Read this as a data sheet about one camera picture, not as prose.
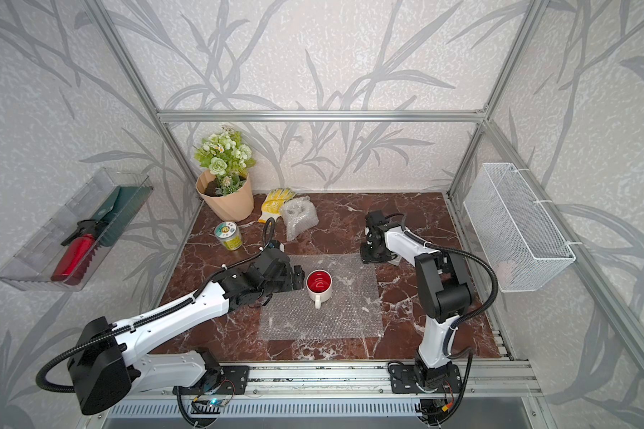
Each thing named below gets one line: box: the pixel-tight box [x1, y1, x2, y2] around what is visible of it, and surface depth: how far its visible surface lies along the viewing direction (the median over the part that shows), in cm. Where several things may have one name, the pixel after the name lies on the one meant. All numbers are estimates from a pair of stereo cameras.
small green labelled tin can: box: [214, 220, 243, 252], surface depth 101 cm
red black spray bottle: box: [50, 218, 107, 286], surface depth 61 cm
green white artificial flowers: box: [194, 126, 256, 196], surface depth 98 cm
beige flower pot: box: [194, 169, 255, 222], surface depth 101 cm
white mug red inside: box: [305, 269, 334, 309], surface depth 88 cm
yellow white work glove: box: [257, 187, 297, 223], surface depth 118 cm
